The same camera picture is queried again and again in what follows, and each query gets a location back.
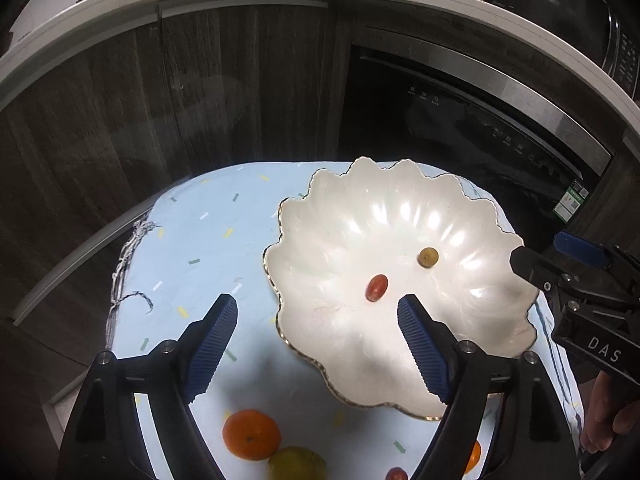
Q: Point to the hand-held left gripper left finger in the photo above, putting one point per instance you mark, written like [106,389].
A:
[210,350]

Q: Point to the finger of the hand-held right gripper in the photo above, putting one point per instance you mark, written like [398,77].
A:
[530,265]
[580,250]

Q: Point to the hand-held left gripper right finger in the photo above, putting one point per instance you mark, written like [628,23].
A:
[425,355]

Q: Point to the orange mandarin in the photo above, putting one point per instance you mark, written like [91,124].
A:
[473,456]
[251,434]

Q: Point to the white scalloped bowl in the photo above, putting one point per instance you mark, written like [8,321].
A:
[350,240]

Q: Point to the person's right hand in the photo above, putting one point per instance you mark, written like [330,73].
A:
[612,410]

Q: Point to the green white label sticker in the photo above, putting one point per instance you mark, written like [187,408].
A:
[572,200]

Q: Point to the light blue tablecloth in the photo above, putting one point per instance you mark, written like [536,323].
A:
[200,240]

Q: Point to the black dishwasher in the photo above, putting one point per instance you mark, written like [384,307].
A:
[450,125]

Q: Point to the black microwave oven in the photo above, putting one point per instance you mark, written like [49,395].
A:
[565,10]

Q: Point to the dark wooden cabinet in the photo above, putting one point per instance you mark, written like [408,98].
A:
[150,110]

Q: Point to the white countertop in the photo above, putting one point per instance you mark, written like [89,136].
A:
[100,20]

